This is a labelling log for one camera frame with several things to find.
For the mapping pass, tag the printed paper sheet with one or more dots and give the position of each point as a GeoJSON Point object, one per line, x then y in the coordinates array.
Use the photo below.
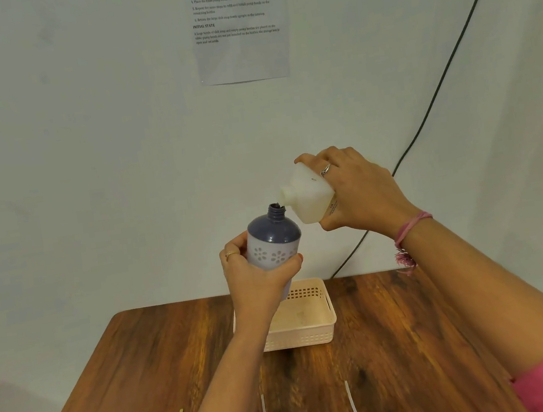
{"type": "Point", "coordinates": [242, 42]}

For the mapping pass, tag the person's left hand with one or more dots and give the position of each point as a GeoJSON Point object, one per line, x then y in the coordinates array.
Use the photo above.
{"type": "Point", "coordinates": [252, 290]}

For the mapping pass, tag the large white plastic bottle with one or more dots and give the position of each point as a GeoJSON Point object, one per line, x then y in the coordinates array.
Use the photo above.
{"type": "Point", "coordinates": [307, 193]}

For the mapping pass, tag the person's right thumb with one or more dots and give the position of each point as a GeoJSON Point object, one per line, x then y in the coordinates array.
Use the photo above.
{"type": "Point", "coordinates": [336, 222]}

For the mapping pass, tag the cream plastic basket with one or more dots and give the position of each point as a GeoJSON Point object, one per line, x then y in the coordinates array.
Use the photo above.
{"type": "Point", "coordinates": [311, 320]}

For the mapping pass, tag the person's right forearm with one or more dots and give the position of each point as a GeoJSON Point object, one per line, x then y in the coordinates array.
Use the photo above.
{"type": "Point", "coordinates": [478, 296]}

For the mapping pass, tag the person's right hand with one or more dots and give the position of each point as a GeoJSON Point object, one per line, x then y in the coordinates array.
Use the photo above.
{"type": "Point", "coordinates": [370, 195]}

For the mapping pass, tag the purple flowered pump bottle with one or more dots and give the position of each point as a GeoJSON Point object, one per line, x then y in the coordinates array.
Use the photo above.
{"type": "Point", "coordinates": [275, 235]}

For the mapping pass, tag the person's left thumb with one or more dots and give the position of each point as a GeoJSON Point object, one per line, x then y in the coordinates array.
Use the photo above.
{"type": "Point", "coordinates": [292, 265]}

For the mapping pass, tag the person's left forearm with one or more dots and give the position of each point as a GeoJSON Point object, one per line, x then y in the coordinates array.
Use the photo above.
{"type": "Point", "coordinates": [226, 394]}

